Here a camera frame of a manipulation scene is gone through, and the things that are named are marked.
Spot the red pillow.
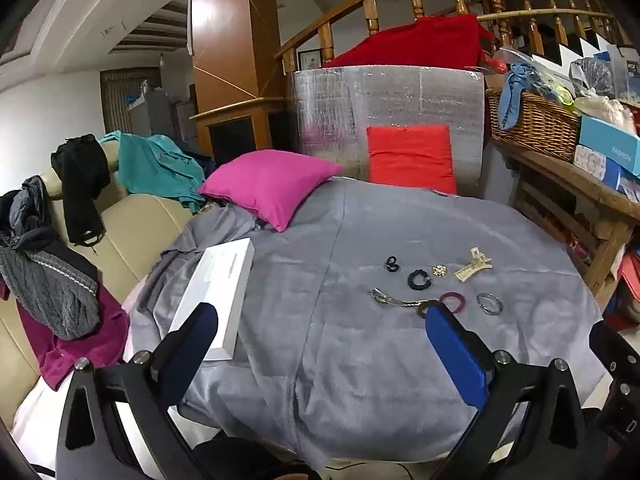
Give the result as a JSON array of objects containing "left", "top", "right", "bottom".
[{"left": 366, "top": 125, "right": 458, "bottom": 196}]

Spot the grey jacket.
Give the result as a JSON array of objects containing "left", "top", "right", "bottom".
[{"left": 0, "top": 175, "right": 101, "bottom": 341}]

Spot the black garment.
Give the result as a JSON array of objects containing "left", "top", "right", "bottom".
[{"left": 50, "top": 133, "right": 111, "bottom": 247}]

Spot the cream hair claw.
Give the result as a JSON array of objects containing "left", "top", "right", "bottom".
[{"left": 452, "top": 246, "right": 493, "bottom": 283}]

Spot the magenta garment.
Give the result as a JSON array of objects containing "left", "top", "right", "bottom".
[{"left": 0, "top": 280, "right": 131, "bottom": 391}]

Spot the beige sofa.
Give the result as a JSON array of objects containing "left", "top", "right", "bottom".
[{"left": 0, "top": 140, "right": 196, "bottom": 436}]

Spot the wooden side table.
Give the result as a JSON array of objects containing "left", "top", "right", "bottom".
[{"left": 492, "top": 137, "right": 640, "bottom": 311}]

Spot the magenta pillow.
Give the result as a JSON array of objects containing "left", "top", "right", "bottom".
[{"left": 198, "top": 150, "right": 345, "bottom": 232}]

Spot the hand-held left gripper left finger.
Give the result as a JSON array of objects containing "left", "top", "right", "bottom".
[{"left": 55, "top": 302, "right": 221, "bottom": 480}]

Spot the silver chain bracelet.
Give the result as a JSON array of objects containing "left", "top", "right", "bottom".
[{"left": 370, "top": 287, "right": 428, "bottom": 309}]

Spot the clear plastic bag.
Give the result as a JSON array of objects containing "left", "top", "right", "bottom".
[{"left": 570, "top": 57, "right": 616, "bottom": 98}]

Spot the maroon hair tie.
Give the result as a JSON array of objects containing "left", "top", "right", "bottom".
[{"left": 439, "top": 291, "right": 467, "bottom": 315}]

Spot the teal garment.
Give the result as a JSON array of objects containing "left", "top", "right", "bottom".
[{"left": 97, "top": 130, "right": 216, "bottom": 213}]

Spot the silver foil panel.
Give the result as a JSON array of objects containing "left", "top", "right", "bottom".
[{"left": 286, "top": 65, "right": 486, "bottom": 201}]

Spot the wicker basket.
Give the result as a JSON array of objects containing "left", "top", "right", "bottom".
[{"left": 486, "top": 87, "right": 583, "bottom": 163}]

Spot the silver bangle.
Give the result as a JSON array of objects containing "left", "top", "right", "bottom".
[{"left": 476, "top": 292, "right": 502, "bottom": 316}]

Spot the blue cloth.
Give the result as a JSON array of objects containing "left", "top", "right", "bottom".
[{"left": 497, "top": 62, "right": 556, "bottom": 131}]

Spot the red cloth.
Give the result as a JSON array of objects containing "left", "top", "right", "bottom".
[{"left": 322, "top": 15, "right": 496, "bottom": 68}]

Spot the floral patterned box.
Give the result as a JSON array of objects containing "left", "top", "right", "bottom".
[{"left": 572, "top": 145, "right": 640, "bottom": 196}]

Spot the blue cardboard box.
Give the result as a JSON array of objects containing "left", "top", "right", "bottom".
[{"left": 577, "top": 115, "right": 640, "bottom": 176}]

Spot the white box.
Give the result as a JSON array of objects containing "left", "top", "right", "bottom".
[{"left": 169, "top": 238, "right": 255, "bottom": 362}]

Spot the wooden stair railing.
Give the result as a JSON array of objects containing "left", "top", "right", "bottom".
[{"left": 275, "top": 0, "right": 631, "bottom": 73}]

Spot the grey blanket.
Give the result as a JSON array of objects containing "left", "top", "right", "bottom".
[{"left": 127, "top": 177, "right": 608, "bottom": 468}]

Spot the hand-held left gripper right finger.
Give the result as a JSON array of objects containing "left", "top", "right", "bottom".
[{"left": 424, "top": 304, "right": 601, "bottom": 480}]

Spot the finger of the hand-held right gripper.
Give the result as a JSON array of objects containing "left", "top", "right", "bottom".
[{"left": 590, "top": 320, "right": 640, "bottom": 406}]

